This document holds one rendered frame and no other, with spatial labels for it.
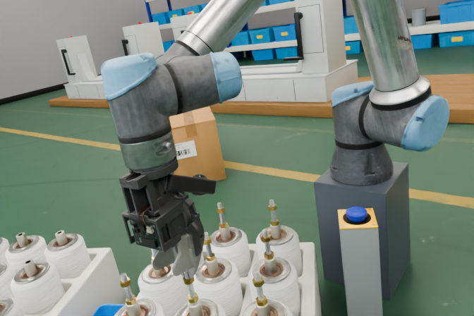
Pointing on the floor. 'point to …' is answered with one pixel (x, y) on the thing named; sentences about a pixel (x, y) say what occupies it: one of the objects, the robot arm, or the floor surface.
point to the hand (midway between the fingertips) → (189, 266)
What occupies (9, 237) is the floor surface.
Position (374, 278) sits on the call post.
